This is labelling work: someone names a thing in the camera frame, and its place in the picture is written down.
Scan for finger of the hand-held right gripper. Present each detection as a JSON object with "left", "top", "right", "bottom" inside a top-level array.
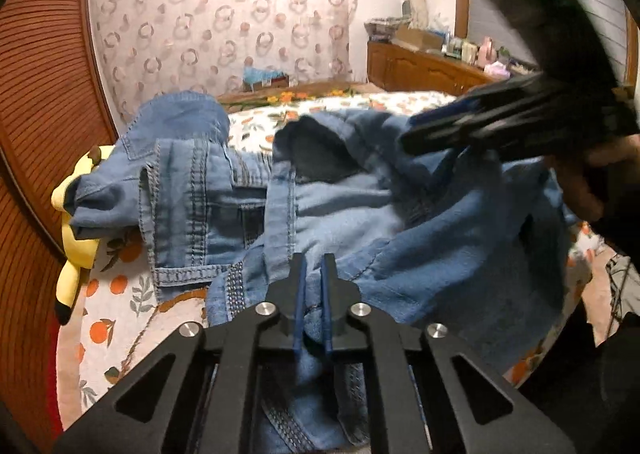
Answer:
[
  {"left": 409, "top": 74, "right": 566, "bottom": 131},
  {"left": 400, "top": 101, "right": 608, "bottom": 159}
]

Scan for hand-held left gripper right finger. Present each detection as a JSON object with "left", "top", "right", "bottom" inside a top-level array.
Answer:
[{"left": 320, "top": 253, "right": 578, "bottom": 454}]

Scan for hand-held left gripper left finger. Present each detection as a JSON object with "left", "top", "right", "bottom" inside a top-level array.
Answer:
[{"left": 52, "top": 253, "right": 307, "bottom": 454}]

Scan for blue denim pants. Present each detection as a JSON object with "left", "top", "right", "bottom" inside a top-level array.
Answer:
[{"left": 67, "top": 91, "right": 581, "bottom": 454}]

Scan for person's right hand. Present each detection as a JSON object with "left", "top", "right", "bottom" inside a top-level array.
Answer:
[{"left": 554, "top": 134, "right": 640, "bottom": 223}]

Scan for wooden cabinet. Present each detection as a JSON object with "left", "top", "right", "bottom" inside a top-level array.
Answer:
[{"left": 366, "top": 41, "right": 511, "bottom": 94}]

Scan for flat cardboard box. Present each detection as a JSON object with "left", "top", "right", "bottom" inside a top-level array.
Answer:
[{"left": 395, "top": 26, "right": 443, "bottom": 52}]

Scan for stack of newspapers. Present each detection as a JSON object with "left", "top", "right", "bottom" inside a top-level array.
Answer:
[{"left": 364, "top": 16, "right": 408, "bottom": 42}]

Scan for orange print bed sheet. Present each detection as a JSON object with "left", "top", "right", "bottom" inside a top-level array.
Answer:
[{"left": 57, "top": 91, "right": 608, "bottom": 430}]

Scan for green floral blanket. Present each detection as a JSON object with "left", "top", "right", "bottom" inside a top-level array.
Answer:
[{"left": 220, "top": 88, "right": 361, "bottom": 109}]

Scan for blue plastic bag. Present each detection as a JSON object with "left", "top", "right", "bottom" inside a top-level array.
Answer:
[{"left": 243, "top": 66, "right": 281, "bottom": 83}]

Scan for yellow plush toy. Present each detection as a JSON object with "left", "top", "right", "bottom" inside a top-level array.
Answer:
[{"left": 51, "top": 145, "right": 116, "bottom": 325}]

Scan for wooden louvred wardrobe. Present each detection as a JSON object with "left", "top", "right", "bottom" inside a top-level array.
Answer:
[{"left": 0, "top": 0, "right": 121, "bottom": 454}]

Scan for ring patterned hanging cloth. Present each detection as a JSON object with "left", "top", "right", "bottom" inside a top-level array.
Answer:
[{"left": 87, "top": 0, "right": 361, "bottom": 122}]

